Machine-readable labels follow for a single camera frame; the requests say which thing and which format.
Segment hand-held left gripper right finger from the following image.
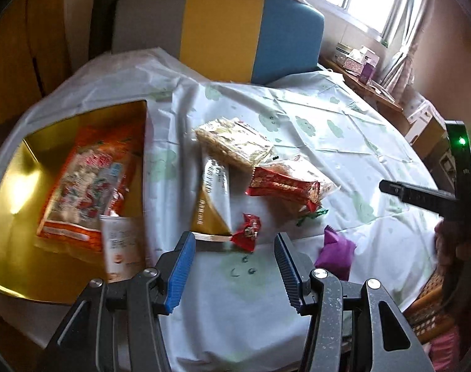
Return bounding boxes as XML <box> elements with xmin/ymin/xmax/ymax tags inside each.
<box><xmin>273</xmin><ymin>232</ymin><xmax>434</xmax><ymax>372</ymax></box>

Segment small red candy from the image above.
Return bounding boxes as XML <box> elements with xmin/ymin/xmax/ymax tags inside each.
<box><xmin>231</xmin><ymin>213</ymin><xmax>262</xmax><ymax>252</ymax></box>

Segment green wrapped candy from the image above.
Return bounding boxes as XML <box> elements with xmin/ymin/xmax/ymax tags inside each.
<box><xmin>295</xmin><ymin>208</ymin><xmax>329</xmax><ymax>227</ymax></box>

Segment orange snack bag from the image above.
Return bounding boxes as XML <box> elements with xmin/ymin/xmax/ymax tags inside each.
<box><xmin>36</xmin><ymin>126</ymin><xmax>145</xmax><ymax>252</ymax></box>

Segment items on side shelf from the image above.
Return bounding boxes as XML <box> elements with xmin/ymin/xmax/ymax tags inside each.
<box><xmin>321</xmin><ymin>56</ymin><xmax>405</xmax><ymax>114</ymax></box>

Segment white green-print tablecloth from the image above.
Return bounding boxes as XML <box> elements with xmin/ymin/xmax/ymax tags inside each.
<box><xmin>0</xmin><ymin>47</ymin><xmax>449</xmax><ymax>372</ymax></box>

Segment clear rice crisp packet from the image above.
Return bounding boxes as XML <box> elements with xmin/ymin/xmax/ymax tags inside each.
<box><xmin>195</xmin><ymin>118</ymin><xmax>275</xmax><ymax>170</ymax></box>

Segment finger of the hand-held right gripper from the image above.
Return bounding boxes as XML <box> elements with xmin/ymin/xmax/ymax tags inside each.
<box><xmin>379</xmin><ymin>179</ymin><xmax>460</xmax><ymax>216</ymax></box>

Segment wicker chair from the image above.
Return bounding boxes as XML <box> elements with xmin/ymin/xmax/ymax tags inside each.
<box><xmin>404</xmin><ymin>267</ymin><xmax>459</xmax><ymax>343</ymax></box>

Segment red snack packet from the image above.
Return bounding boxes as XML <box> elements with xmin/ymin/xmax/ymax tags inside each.
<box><xmin>246</xmin><ymin>159</ymin><xmax>341</xmax><ymax>213</ymax></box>

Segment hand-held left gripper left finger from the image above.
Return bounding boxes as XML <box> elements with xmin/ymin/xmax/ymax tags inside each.
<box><xmin>45</xmin><ymin>231</ymin><xmax>197</xmax><ymax>372</ymax></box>

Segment cardboard box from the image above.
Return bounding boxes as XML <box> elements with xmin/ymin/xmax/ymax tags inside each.
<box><xmin>400</xmin><ymin>87</ymin><xmax>447</xmax><ymax>159</ymax></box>

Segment tissue box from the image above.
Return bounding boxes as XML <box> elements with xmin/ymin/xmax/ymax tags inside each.
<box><xmin>334</xmin><ymin>42</ymin><xmax>380</xmax><ymax>71</ymax></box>

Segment grey yellow blue chair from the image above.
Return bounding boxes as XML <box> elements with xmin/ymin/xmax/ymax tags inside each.
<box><xmin>89</xmin><ymin>0</ymin><xmax>325</xmax><ymax>85</ymax></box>

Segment gold gift box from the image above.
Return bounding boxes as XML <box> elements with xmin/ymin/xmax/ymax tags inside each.
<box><xmin>0</xmin><ymin>100</ymin><xmax>155</xmax><ymax>305</ymax></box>

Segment purple candy packet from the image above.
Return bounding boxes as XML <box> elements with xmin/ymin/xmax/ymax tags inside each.
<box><xmin>315</xmin><ymin>225</ymin><xmax>356</xmax><ymax>280</ymax></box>

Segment purple box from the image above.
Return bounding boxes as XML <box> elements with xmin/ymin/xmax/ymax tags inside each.
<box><xmin>359</xmin><ymin>63</ymin><xmax>378</xmax><ymax>84</ymax></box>

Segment white snack pouch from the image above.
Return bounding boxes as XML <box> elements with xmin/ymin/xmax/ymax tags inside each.
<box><xmin>100</xmin><ymin>215</ymin><xmax>147</xmax><ymax>284</ymax></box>

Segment white and gold snack packet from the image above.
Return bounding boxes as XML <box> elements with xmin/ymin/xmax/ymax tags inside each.
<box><xmin>191</xmin><ymin>154</ymin><xmax>233</xmax><ymax>237</ymax></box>

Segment patterned curtain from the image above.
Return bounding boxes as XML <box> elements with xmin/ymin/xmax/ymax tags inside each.
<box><xmin>381</xmin><ymin>0</ymin><xmax>430</xmax><ymax>101</ymax></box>

